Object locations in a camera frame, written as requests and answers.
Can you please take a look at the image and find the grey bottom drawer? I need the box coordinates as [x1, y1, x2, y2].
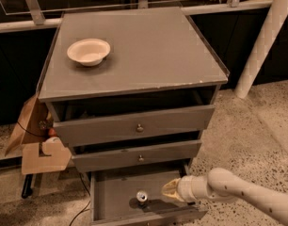
[90, 160, 207, 226]

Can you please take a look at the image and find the brass middle drawer knob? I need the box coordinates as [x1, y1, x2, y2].
[137, 154, 144, 162]

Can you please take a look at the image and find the black cable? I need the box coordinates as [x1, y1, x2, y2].
[16, 121, 92, 226]

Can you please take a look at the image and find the grey middle drawer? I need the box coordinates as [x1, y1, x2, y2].
[72, 131, 201, 172]

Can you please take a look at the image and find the white paper bowl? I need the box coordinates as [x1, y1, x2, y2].
[67, 39, 110, 67]

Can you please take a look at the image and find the grey drawer cabinet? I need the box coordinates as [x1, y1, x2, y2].
[36, 7, 231, 174]

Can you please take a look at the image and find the redbull can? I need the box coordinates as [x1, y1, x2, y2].
[136, 190, 148, 207]

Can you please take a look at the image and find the white diagonal pole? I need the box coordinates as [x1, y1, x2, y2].
[234, 0, 288, 99]

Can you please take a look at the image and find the brass top drawer knob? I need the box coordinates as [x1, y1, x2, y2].
[136, 124, 144, 133]

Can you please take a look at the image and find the grey drawer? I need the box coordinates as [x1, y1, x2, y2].
[90, 160, 207, 226]
[54, 86, 216, 146]
[72, 131, 201, 172]

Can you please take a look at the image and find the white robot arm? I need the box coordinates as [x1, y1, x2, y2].
[162, 168, 288, 226]

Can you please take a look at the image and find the brass drawer knob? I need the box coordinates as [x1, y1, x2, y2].
[137, 154, 144, 162]
[136, 124, 144, 133]

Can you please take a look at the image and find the grey top drawer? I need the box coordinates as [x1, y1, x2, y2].
[54, 86, 216, 146]

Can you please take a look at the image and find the brown cardboard piece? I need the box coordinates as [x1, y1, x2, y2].
[5, 94, 49, 155]

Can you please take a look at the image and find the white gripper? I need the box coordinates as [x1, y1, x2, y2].
[162, 175, 211, 202]

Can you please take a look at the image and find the wooden bracket block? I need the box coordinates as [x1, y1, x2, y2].
[22, 137, 72, 175]

